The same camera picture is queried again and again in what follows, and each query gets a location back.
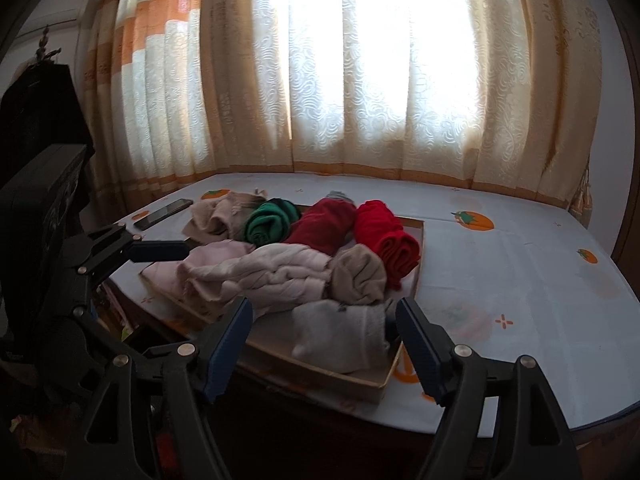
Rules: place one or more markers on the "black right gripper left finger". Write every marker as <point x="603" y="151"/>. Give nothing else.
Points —
<point x="151" y="419"/>

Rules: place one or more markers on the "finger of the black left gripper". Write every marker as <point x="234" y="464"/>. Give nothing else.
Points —
<point x="158" y="250"/>

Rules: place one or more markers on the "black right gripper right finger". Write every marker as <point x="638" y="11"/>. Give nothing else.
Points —
<point x="531" y="438"/>

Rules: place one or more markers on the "pale pink thin underwear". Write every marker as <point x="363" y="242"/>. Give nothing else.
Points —
<point x="222" y="218"/>

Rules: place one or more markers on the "green and black underwear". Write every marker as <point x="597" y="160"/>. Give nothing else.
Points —
<point x="271" y="222"/>

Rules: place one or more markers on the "light pink quilted garment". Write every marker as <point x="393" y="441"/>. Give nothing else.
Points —
<point x="274" y="278"/>

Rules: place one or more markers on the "beige brown underwear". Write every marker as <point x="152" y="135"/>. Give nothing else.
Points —
<point x="358" y="276"/>

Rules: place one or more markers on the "bright red underwear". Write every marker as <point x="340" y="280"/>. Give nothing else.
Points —
<point x="381" y="231"/>

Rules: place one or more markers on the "dark red underwear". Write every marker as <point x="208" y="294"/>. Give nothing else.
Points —
<point x="325" y="226"/>

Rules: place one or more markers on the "black smartphone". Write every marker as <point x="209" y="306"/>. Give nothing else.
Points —
<point x="165" y="212"/>

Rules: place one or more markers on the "white persimmon print tablecloth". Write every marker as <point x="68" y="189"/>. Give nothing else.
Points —
<point x="506" y="277"/>

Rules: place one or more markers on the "shallow cardboard box lid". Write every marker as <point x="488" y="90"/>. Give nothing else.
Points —
<point x="271" y="341"/>

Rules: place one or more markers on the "black hanging clothes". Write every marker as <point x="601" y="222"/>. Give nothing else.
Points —
<point x="39" y="109"/>

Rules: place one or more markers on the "orange and cream curtain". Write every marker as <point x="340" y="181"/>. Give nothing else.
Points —
<point x="493" y="95"/>

